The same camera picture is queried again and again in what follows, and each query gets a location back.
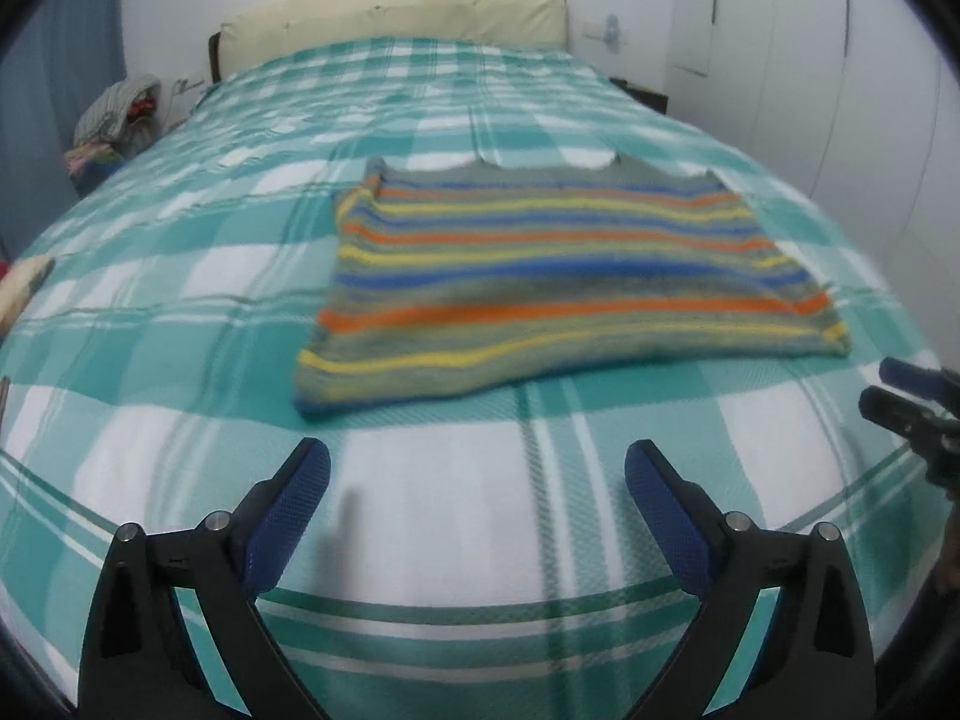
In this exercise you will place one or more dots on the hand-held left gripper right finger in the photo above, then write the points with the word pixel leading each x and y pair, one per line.
pixel 671 517

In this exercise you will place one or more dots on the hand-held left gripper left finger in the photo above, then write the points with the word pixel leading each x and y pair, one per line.
pixel 289 517

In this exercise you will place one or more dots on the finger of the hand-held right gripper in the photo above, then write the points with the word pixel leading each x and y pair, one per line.
pixel 911 375
pixel 930 435

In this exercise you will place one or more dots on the multicolour striped knit sweater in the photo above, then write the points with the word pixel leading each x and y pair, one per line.
pixel 562 277

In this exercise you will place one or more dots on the pile of clothes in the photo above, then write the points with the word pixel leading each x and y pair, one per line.
pixel 112 120

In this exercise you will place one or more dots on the green white checked blanket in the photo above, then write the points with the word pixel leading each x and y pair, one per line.
pixel 450 480

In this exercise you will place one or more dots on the white wardrobe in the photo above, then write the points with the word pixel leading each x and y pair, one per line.
pixel 825 52

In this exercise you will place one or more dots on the cream and red cloth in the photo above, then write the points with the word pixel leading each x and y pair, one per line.
pixel 22 289

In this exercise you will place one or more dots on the dark wooden nightstand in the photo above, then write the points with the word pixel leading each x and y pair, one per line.
pixel 645 96

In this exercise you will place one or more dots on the blue curtain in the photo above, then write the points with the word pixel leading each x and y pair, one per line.
pixel 52 90

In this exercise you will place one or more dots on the cream padded headboard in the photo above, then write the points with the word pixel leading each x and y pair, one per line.
pixel 390 15

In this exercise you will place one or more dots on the small white wall outlet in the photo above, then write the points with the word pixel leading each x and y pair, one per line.
pixel 187 84

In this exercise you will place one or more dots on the white wall socket panel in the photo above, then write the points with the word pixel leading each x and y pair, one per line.
pixel 607 30

